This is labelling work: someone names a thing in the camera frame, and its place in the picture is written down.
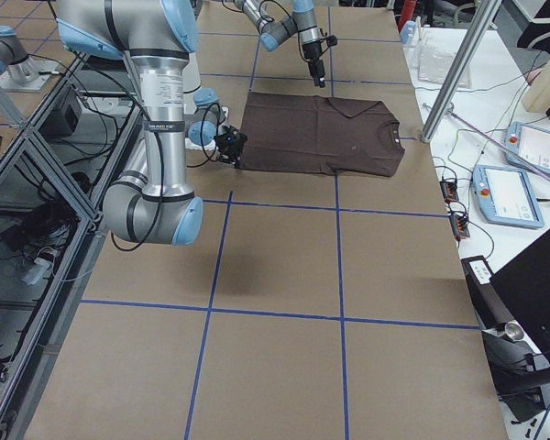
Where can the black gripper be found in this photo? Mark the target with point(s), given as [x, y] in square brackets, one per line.
[224, 159]
[313, 52]

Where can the dark brown t-shirt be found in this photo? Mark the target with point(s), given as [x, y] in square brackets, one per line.
[319, 135]

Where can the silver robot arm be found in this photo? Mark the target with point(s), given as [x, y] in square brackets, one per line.
[301, 23]
[151, 200]

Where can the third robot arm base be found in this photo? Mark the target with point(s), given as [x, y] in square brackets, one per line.
[20, 71]

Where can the red cylinder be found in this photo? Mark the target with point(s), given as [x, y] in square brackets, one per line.
[408, 8]

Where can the clear plastic bag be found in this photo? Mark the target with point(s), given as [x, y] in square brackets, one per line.
[434, 64]

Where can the orange connector board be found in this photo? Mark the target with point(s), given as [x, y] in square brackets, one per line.
[449, 191]

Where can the near blue teach pendant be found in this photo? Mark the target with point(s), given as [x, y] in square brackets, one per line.
[505, 197]

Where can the blue teach pendant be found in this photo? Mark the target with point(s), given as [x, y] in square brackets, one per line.
[505, 197]
[531, 143]

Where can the far blue teach pendant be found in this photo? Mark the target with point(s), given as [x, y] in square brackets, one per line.
[531, 143]

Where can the reacher grabber tool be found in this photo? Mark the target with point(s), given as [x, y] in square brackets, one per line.
[528, 165]

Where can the black box white label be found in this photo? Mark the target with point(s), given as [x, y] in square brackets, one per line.
[487, 303]

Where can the black monitor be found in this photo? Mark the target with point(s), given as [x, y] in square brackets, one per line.
[523, 285]

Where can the silver metal cup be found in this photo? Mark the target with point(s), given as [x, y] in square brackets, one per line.
[513, 332]

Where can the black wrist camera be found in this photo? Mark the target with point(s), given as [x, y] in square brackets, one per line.
[330, 41]

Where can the aluminium frame post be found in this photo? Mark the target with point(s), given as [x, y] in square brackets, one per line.
[485, 13]

